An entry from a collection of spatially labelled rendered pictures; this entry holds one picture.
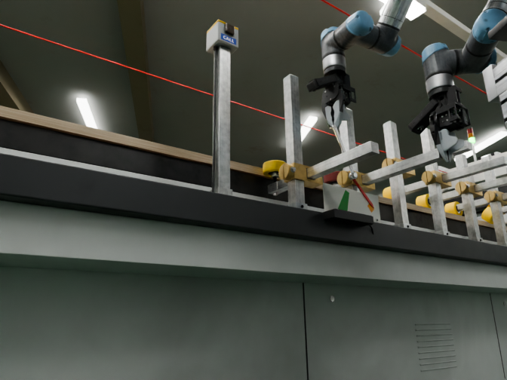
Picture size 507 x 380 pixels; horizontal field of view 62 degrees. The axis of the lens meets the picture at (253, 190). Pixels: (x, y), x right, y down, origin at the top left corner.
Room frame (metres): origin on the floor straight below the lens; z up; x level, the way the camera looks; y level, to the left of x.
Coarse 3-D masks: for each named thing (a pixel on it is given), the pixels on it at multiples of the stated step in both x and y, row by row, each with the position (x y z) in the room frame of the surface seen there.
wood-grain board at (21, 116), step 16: (0, 112) 0.90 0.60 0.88; (16, 112) 0.92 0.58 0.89; (48, 128) 0.98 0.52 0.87; (64, 128) 0.99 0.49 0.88; (80, 128) 1.01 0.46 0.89; (96, 128) 1.03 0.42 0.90; (128, 144) 1.09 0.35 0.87; (144, 144) 1.11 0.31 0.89; (160, 144) 1.14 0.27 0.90; (192, 160) 1.21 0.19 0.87; (208, 160) 1.24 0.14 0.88; (416, 208) 1.87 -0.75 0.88; (480, 224) 2.20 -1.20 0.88
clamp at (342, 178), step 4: (340, 172) 1.32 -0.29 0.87; (344, 172) 1.31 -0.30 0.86; (348, 172) 1.31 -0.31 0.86; (356, 172) 1.32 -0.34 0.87; (340, 176) 1.32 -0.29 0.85; (344, 176) 1.31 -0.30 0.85; (348, 176) 1.30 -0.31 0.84; (360, 176) 1.33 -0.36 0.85; (340, 180) 1.32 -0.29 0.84; (344, 180) 1.31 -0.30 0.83; (348, 180) 1.30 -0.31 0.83; (352, 180) 1.31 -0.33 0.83; (356, 180) 1.32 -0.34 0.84; (360, 180) 1.33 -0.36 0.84; (340, 184) 1.32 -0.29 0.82; (344, 184) 1.31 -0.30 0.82; (348, 184) 1.32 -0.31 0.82; (352, 184) 1.31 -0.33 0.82; (360, 184) 1.33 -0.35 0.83; (364, 184) 1.34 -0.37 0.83; (372, 184) 1.37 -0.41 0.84; (364, 188) 1.36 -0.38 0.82; (368, 188) 1.36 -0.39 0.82; (372, 188) 1.37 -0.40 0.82; (364, 192) 1.41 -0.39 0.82
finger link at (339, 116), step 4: (336, 100) 1.17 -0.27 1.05; (336, 104) 1.17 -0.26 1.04; (336, 108) 1.18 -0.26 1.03; (344, 108) 1.19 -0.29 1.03; (336, 112) 1.18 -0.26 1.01; (340, 112) 1.17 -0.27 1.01; (344, 112) 1.19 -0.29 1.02; (336, 116) 1.18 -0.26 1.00; (340, 116) 1.18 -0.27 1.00; (344, 116) 1.19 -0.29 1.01; (348, 116) 1.20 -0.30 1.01; (336, 120) 1.18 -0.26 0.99; (340, 120) 1.18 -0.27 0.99; (344, 120) 1.19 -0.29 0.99; (348, 120) 1.20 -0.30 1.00; (336, 124) 1.19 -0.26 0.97
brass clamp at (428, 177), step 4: (424, 172) 1.61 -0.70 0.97; (428, 172) 1.60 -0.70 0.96; (432, 172) 1.60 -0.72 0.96; (436, 172) 1.61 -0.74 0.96; (440, 172) 1.62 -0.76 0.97; (424, 176) 1.62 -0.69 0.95; (428, 176) 1.60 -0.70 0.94; (432, 176) 1.59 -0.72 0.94; (436, 176) 1.59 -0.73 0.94; (440, 176) 1.62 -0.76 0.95; (424, 180) 1.62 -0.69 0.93; (428, 180) 1.60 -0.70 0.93; (432, 180) 1.60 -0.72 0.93; (436, 180) 1.60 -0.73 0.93; (440, 180) 1.62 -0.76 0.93; (428, 184) 1.63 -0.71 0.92; (444, 184) 1.64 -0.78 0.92; (448, 184) 1.65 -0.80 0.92
